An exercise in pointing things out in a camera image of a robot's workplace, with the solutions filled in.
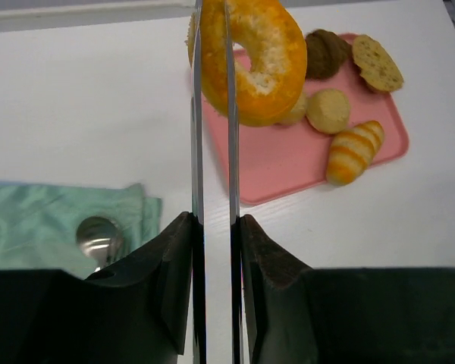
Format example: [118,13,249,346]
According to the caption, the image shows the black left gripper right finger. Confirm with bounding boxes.
[240,215,455,363]

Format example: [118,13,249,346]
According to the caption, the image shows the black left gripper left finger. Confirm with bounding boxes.
[0,212,193,363]

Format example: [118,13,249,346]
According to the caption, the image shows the metal tongs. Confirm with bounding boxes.
[190,1,244,364]

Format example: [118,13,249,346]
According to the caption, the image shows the orange glazed donut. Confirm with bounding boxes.
[186,1,307,127]

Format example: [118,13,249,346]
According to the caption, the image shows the sliced seeded bread roll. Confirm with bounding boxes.
[352,34,404,93]

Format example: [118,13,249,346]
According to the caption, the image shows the dark brown chocolate bread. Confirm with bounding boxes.
[305,29,352,80]

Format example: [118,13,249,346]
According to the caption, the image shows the metal spoon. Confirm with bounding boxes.
[76,216,124,271]

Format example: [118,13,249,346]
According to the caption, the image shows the teal green cloth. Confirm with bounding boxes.
[0,184,162,278]

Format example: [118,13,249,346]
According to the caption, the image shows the pink tray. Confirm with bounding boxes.
[191,33,410,206]

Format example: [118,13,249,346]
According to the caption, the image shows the striped croissant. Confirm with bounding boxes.
[325,120,384,186]

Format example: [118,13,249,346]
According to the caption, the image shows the small round tan bun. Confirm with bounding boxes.
[276,91,308,126]

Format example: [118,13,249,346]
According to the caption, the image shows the round yellow bun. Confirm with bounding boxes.
[306,88,351,134]

